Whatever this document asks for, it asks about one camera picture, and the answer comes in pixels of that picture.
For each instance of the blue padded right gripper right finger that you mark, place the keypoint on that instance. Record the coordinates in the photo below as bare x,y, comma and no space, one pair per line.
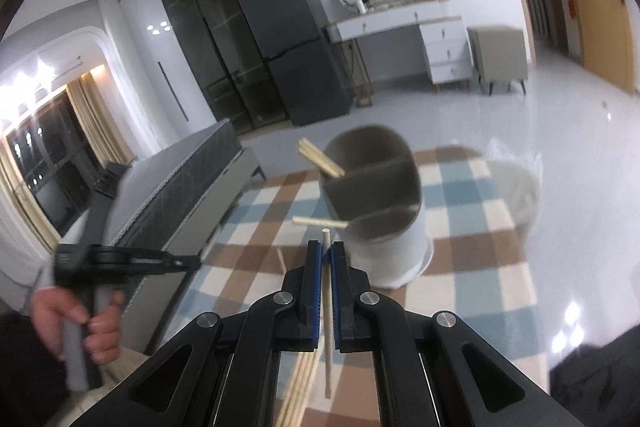
432,371

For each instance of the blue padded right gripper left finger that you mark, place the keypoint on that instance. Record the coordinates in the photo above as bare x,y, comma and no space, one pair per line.
221,371

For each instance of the person's left hand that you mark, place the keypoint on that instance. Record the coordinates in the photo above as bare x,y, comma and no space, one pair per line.
51,306

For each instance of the grey quilted bed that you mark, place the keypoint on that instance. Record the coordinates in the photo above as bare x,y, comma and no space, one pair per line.
173,201

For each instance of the beige curtain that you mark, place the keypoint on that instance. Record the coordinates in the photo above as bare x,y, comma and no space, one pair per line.
97,123

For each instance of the white grey utensil holder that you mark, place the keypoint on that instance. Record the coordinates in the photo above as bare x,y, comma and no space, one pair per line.
381,198

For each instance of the white wardrobe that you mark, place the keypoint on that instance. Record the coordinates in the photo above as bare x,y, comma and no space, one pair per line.
171,91

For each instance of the dark grey refrigerator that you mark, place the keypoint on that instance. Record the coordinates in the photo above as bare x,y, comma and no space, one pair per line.
305,65

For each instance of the white dressing desk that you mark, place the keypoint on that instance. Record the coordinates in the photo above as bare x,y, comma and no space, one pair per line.
428,35

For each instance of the dark glass cabinet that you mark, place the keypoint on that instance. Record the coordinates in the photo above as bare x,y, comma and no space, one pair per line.
224,59

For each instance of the grey nightstand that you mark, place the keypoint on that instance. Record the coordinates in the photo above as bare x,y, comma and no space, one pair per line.
499,56

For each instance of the white bottle on desk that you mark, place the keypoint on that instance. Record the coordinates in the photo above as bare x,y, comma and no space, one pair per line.
361,7

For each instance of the yellow wooden door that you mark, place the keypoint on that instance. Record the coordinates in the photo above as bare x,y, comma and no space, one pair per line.
606,40

